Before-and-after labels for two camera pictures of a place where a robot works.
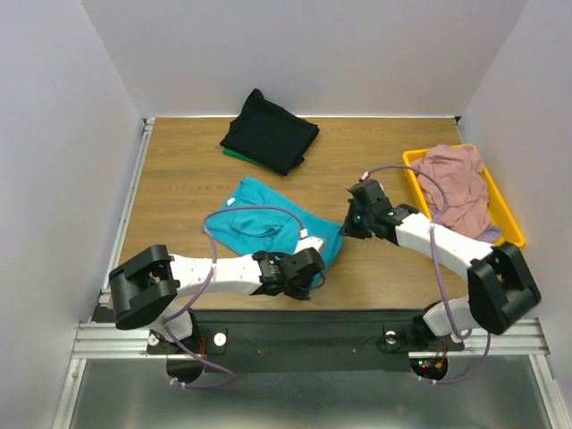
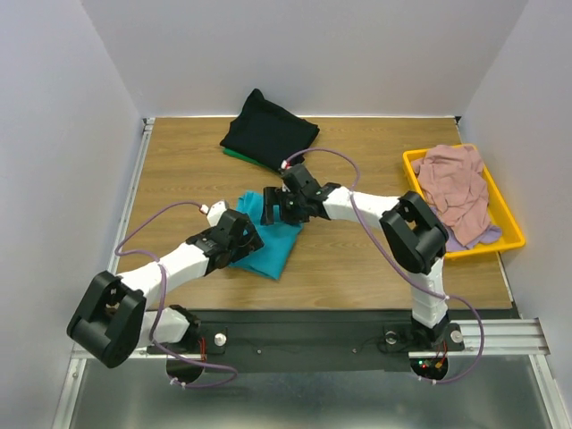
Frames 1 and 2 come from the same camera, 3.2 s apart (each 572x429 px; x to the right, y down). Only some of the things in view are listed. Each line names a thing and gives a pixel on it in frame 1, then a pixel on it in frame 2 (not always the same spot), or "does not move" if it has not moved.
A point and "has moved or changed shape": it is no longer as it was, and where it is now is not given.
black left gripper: x=302 y=294 to x=252 y=246
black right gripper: x=353 y=219 to x=277 y=206
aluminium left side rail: x=147 y=126 does not move
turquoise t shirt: x=256 y=231 has moved or changed shape
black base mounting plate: x=314 y=340 does not move
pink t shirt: x=459 y=171 does not move
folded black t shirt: x=270 y=132 does not move
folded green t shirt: x=233 y=154 does not move
